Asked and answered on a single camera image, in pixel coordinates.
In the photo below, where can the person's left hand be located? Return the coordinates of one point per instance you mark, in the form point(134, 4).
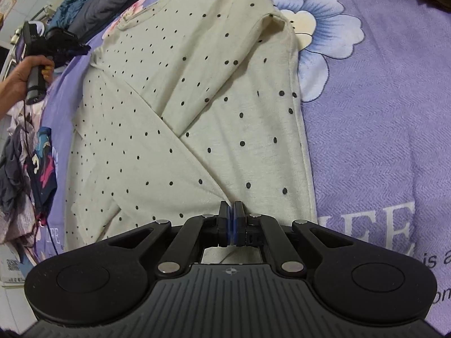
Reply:
point(19, 77)

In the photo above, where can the white printed box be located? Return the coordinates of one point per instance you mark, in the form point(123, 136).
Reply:
point(14, 266)

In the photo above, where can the person's left forearm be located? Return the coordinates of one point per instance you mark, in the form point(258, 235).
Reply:
point(7, 104)

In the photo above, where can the purple floral bedsheet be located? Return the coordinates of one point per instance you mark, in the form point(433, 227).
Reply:
point(380, 112)

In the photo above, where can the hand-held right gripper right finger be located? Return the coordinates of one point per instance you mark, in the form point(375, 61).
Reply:
point(238, 227)

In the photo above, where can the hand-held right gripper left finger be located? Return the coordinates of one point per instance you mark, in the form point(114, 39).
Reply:
point(228, 227)

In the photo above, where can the cream polka dot shirt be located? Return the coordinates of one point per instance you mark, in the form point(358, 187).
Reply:
point(197, 105)

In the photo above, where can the pile of mixed clothes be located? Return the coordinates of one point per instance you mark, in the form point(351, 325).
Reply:
point(21, 176)

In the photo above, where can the wall poster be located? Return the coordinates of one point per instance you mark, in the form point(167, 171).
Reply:
point(6, 10)

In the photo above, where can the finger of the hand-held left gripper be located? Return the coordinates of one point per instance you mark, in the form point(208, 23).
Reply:
point(82, 48)

